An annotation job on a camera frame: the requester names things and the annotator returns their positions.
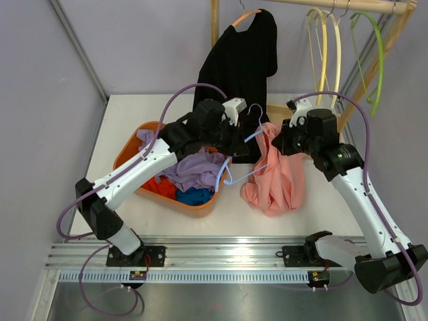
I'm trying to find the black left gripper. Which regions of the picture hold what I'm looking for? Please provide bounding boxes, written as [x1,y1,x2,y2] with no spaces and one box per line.
[201,118,249,156]

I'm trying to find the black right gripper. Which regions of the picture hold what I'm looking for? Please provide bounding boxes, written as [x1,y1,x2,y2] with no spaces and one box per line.
[273,118,320,157]

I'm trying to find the light blue clothes hanger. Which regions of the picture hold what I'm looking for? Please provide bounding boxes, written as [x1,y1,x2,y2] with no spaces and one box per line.
[215,103,264,193]

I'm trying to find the purple t shirt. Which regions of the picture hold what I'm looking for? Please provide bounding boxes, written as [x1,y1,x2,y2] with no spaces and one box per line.
[154,148,225,192]

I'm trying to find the pink t shirt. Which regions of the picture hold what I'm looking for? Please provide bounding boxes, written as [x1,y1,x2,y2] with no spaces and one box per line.
[240,122,306,217]

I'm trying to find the blue t shirt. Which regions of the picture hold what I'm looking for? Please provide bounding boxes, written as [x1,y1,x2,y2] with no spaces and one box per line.
[176,187,215,206]

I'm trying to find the orange t shirt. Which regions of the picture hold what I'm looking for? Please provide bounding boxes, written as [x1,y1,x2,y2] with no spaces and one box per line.
[141,176,178,200]

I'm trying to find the cream clothes hanger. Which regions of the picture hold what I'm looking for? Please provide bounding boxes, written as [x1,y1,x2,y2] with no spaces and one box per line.
[326,1,350,92]

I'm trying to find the yellow clothes hanger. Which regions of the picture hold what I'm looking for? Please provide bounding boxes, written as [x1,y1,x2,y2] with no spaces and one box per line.
[306,7,335,92]

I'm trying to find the green clothes hanger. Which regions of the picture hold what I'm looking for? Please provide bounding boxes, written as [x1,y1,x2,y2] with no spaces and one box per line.
[350,11,384,116]

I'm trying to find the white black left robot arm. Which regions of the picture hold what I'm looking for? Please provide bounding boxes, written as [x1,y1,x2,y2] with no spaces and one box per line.
[75,98,248,266]

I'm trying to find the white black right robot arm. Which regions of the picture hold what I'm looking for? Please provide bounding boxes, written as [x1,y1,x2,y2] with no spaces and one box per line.
[272,109,427,294]

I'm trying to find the black t shirt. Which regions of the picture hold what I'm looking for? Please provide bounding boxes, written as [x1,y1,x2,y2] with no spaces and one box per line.
[192,8,279,165]

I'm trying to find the orange clothes hanger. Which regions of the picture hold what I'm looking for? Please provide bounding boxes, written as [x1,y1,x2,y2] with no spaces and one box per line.
[231,0,261,27]

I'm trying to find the orange plastic basket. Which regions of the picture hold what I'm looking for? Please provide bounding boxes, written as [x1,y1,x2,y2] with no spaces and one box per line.
[112,120,233,219]

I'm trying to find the wooden clothes rack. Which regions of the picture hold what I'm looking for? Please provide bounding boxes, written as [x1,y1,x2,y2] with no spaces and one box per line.
[209,0,419,134]

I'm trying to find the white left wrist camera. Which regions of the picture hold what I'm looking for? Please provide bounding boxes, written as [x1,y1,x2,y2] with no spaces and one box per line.
[223,98,247,126]

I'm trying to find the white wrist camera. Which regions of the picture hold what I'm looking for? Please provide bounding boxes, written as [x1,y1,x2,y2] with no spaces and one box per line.
[223,98,247,126]
[287,98,316,128]

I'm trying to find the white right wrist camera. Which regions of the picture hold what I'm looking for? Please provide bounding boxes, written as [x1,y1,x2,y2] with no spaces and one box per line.
[287,98,316,128]

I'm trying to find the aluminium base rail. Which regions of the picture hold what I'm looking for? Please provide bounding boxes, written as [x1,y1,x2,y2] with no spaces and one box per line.
[44,236,337,284]

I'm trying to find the right aluminium frame post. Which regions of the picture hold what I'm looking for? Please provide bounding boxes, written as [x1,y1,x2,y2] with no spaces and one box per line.
[341,11,391,116]

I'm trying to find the aluminium frame post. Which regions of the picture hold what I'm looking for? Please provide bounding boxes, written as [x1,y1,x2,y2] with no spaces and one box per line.
[341,11,391,116]
[47,0,109,105]

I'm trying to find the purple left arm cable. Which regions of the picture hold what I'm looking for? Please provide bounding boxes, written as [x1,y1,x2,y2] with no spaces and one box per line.
[56,82,228,317]

